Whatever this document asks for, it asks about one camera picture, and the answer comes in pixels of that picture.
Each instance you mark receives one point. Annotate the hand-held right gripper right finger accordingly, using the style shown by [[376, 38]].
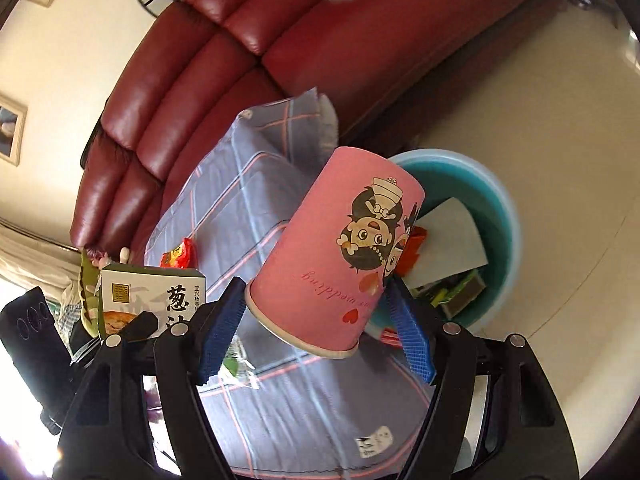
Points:
[[412, 335]]

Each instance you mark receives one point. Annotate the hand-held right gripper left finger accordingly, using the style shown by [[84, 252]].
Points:
[[222, 330]]

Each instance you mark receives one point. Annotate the green white cardboard box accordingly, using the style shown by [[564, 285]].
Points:
[[150, 290]]

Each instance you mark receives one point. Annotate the pink cartoon paper cup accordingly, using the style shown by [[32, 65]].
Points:
[[320, 240]]

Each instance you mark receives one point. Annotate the teal plastic bin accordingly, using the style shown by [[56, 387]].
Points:
[[500, 210]]

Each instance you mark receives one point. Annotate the green plush dinosaur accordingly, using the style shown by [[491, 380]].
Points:
[[90, 295]]

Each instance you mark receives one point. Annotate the red packet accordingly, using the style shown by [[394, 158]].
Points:
[[412, 250]]

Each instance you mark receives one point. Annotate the red crumpled wrapper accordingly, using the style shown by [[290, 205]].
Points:
[[177, 255]]

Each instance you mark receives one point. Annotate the grey checked cloth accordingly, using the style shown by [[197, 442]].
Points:
[[280, 410]]

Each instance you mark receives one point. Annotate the beige plush toy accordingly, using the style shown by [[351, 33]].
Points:
[[110, 259]]

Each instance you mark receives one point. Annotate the red leather sofa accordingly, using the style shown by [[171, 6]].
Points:
[[200, 85]]

